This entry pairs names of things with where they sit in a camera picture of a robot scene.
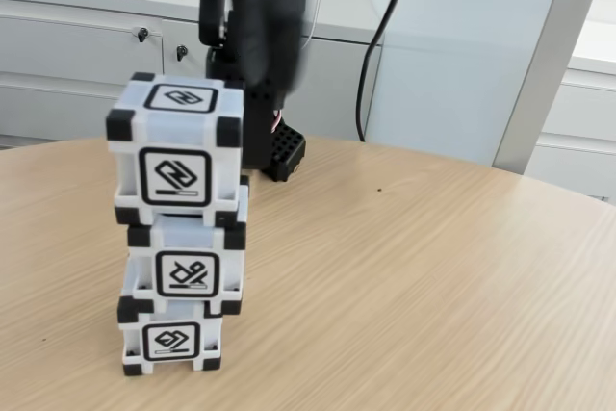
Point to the white drawer cabinet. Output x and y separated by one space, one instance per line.
577 108

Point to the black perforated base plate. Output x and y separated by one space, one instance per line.
289 151

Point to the white cube with crossed-loop symbol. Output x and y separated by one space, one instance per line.
187 276

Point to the white cube with zigzag symbol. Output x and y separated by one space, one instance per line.
178 141

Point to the white cube with house symbol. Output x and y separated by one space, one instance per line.
173 343

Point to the long white low cabinet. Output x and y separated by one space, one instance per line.
72 69

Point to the white slanted frame post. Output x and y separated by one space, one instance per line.
546 69

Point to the cabinet lock key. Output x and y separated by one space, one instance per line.
141 34
179 52

